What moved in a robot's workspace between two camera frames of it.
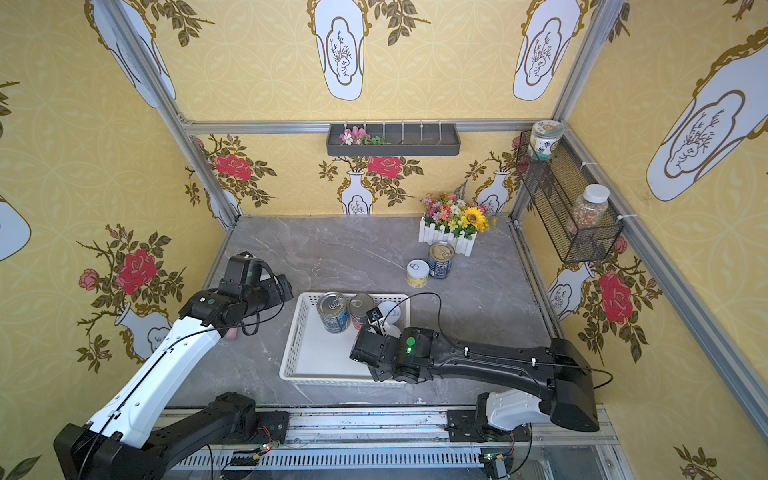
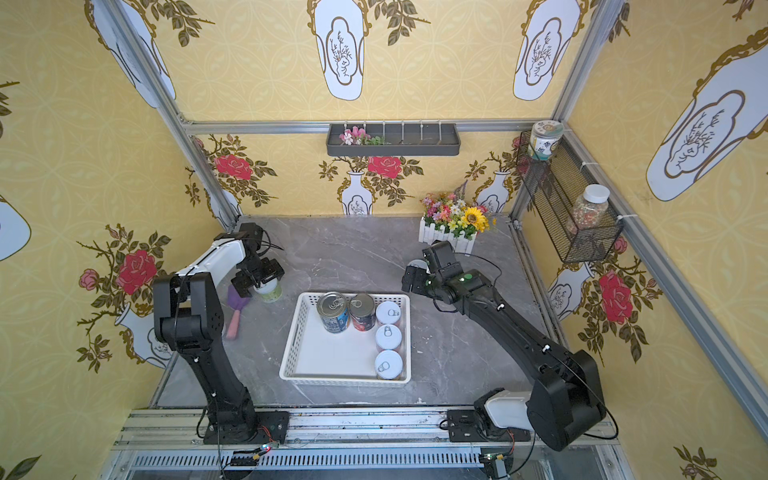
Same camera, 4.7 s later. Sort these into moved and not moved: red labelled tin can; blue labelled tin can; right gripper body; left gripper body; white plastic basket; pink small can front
Moved: right gripper body; left gripper body
Not moved: red labelled tin can; white plastic basket; pink small can front; blue labelled tin can
